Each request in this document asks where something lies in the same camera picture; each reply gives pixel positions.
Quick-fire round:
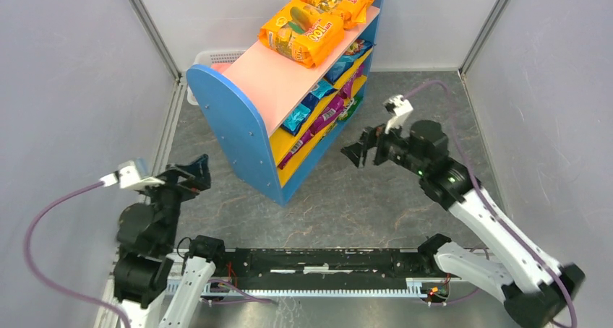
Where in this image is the yellow green Fox's candy bag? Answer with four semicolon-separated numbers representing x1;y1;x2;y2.
337;95;363;122

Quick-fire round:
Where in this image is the purple candy bag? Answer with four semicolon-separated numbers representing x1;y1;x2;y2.
309;96;344;135
338;65;364;100
277;130;314;169

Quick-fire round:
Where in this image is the purple candy bag top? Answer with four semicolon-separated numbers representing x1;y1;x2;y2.
277;130;314;169

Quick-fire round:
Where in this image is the blue Slendy candy bag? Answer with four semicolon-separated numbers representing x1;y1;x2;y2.
324;39;374;85

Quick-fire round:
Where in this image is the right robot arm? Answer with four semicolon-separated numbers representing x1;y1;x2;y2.
342;120;586;327

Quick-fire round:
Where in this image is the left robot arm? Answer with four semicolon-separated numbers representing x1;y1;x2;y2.
113;154;225;327

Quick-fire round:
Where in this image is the blue pink yellow shelf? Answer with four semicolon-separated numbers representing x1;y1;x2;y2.
187;0;383;205

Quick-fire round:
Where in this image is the white plastic basket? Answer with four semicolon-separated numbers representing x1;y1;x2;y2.
187;48;248;106

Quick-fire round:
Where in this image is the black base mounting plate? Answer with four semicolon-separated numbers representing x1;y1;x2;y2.
214;249;447;290

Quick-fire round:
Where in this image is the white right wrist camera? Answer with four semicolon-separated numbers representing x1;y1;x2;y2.
384;95;413;134

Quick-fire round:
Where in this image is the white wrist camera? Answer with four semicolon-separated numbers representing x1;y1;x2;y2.
99;157;165;191
384;95;413;134

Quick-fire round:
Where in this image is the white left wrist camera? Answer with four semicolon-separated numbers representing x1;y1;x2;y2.
99;157;165;191

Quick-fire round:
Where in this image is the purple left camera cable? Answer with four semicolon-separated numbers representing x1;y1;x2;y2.
22;181;132;328

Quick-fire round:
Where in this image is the white slotted cable duct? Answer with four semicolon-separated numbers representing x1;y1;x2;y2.
145;280;451;298

